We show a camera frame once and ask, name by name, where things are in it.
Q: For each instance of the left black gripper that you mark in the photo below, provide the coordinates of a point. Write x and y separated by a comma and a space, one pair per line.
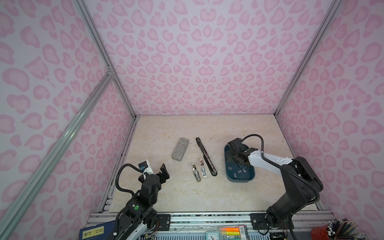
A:
162, 179

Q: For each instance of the olive white stapler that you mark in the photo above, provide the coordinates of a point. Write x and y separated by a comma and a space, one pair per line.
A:
196, 173

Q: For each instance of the pink white stapler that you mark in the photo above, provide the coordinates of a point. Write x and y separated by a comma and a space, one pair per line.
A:
203, 169

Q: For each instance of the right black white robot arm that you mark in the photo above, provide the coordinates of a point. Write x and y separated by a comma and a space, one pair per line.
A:
302, 185

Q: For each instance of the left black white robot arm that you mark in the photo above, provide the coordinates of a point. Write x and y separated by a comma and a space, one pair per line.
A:
139, 216

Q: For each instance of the teal plastic tray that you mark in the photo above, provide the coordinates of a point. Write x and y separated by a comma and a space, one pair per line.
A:
235, 172

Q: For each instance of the grey stone block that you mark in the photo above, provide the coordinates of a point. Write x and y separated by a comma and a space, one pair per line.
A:
180, 149

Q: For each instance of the small teal clock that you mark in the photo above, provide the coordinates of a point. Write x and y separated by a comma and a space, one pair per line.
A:
212, 235

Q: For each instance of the highlighter marker box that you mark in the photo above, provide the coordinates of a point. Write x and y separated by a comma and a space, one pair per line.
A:
238, 232

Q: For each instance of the blue book yellow label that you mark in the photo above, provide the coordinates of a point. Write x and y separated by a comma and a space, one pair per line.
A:
98, 232

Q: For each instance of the red pen holder with pens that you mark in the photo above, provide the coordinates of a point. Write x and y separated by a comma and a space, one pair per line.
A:
338, 230

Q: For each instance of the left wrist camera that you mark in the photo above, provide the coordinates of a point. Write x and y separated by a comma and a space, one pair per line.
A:
146, 168

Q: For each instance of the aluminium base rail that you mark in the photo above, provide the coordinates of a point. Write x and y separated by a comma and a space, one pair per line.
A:
198, 225

